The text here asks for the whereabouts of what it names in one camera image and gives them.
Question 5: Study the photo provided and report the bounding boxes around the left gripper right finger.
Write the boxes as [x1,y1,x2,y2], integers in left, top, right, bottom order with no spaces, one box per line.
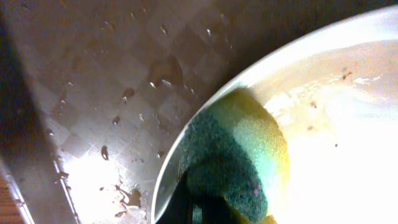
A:
[201,198,240,224]

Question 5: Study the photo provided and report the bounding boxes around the green yellow sponge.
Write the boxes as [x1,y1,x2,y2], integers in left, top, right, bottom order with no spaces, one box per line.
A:
[177,89,290,223]

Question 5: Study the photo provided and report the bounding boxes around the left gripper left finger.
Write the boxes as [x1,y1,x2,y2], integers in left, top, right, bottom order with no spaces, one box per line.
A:
[156,171,193,224]

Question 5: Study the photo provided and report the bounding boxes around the brown serving tray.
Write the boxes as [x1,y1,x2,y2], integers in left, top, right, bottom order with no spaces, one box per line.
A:
[1,0,392,223]

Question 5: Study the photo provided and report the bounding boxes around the pale blue plate top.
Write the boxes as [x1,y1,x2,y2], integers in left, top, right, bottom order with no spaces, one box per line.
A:
[151,6,397,223]

